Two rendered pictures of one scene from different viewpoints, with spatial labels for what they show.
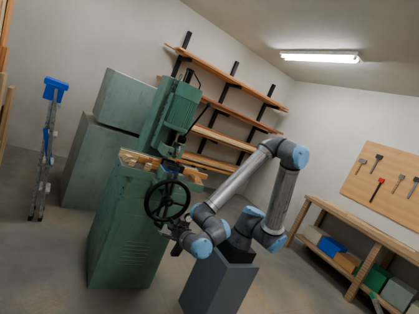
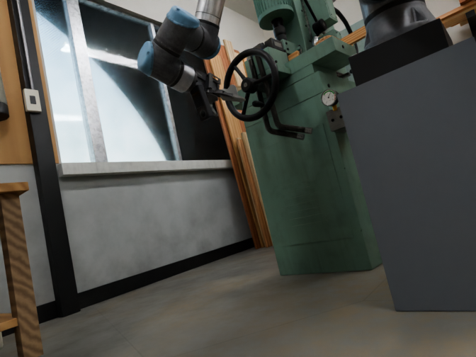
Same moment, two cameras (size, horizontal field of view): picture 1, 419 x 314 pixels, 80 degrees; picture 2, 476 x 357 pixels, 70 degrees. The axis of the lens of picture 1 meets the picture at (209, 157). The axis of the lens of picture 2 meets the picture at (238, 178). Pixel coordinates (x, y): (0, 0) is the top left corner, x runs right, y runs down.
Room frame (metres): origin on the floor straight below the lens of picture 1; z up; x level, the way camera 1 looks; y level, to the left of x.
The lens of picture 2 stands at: (0.94, -1.11, 0.30)
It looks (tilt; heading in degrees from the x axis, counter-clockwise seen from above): 6 degrees up; 74
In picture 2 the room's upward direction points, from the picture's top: 13 degrees counter-clockwise
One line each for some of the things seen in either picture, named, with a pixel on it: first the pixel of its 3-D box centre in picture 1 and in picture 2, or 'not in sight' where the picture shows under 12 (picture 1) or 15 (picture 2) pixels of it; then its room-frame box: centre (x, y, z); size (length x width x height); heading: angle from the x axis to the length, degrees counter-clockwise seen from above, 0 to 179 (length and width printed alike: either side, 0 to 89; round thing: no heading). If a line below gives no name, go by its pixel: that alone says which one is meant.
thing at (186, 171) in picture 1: (175, 168); (311, 61); (1.79, 0.20, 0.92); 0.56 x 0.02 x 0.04; 121
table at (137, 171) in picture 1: (163, 177); (281, 78); (1.65, 0.24, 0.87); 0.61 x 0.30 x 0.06; 121
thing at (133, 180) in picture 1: (157, 180); (288, 91); (1.68, 0.27, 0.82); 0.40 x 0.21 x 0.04; 121
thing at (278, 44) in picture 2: (174, 166); (264, 50); (1.57, 0.19, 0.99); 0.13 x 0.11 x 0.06; 121
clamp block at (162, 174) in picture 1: (169, 176); (267, 66); (1.57, 0.19, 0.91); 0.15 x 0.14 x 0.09; 121
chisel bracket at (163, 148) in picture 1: (165, 150); (287, 53); (1.75, 0.31, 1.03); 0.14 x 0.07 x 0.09; 31
